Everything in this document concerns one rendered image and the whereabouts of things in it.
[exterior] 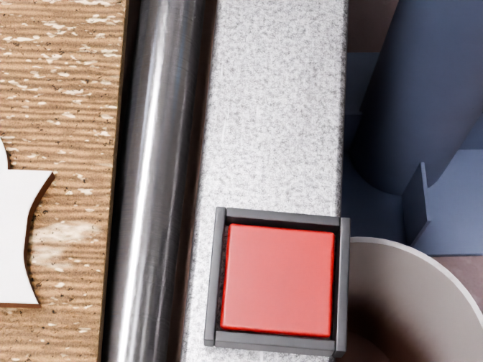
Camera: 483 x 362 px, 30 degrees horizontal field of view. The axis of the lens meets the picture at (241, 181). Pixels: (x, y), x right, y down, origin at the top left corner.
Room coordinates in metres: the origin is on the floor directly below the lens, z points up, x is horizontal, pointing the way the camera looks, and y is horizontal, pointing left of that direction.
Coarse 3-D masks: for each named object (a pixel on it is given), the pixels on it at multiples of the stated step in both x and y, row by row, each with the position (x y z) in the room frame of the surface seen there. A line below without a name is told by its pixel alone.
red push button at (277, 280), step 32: (256, 256) 0.15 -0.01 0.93; (288, 256) 0.15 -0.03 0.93; (320, 256) 0.15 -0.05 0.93; (224, 288) 0.13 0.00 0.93; (256, 288) 0.13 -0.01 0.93; (288, 288) 0.13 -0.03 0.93; (320, 288) 0.14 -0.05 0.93; (224, 320) 0.11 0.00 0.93; (256, 320) 0.11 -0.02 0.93; (288, 320) 0.12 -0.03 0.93; (320, 320) 0.12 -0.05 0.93
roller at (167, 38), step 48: (144, 0) 0.32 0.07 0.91; (192, 0) 0.32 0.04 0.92; (144, 48) 0.28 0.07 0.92; (192, 48) 0.29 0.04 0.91; (144, 96) 0.25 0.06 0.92; (192, 96) 0.26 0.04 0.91; (144, 144) 0.21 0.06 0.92; (144, 192) 0.18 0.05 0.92; (144, 240) 0.16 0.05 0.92; (144, 288) 0.13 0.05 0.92; (144, 336) 0.10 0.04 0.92
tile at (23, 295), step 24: (0, 144) 0.19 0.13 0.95; (0, 168) 0.18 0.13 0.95; (0, 192) 0.16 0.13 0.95; (24, 192) 0.17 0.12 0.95; (0, 216) 0.15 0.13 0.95; (24, 216) 0.15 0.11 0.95; (0, 240) 0.14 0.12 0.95; (24, 240) 0.14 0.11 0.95; (0, 264) 0.13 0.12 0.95; (24, 264) 0.13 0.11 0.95; (0, 288) 0.11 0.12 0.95; (24, 288) 0.11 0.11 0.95
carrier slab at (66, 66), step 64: (0, 0) 0.29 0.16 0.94; (64, 0) 0.30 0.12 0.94; (128, 0) 0.31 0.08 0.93; (0, 64) 0.25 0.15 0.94; (64, 64) 0.25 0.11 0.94; (0, 128) 0.21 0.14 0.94; (64, 128) 0.21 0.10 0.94; (64, 192) 0.17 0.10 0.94; (64, 256) 0.14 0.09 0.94; (0, 320) 0.10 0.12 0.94; (64, 320) 0.10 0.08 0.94
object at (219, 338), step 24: (216, 216) 0.17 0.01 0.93; (240, 216) 0.17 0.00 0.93; (264, 216) 0.17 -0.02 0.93; (288, 216) 0.17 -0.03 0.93; (312, 216) 0.18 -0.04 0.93; (216, 240) 0.16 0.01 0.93; (336, 240) 0.17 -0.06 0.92; (216, 264) 0.14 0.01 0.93; (336, 264) 0.15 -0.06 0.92; (216, 288) 0.13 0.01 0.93; (336, 288) 0.14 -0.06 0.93; (216, 312) 0.12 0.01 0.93; (336, 312) 0.12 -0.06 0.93; (216, 336) 0.10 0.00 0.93; (240, 336) 0.10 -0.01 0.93; (264, 336) 0.11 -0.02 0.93; (288, 336) 0.11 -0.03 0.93; (336, 336) 0.11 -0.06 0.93
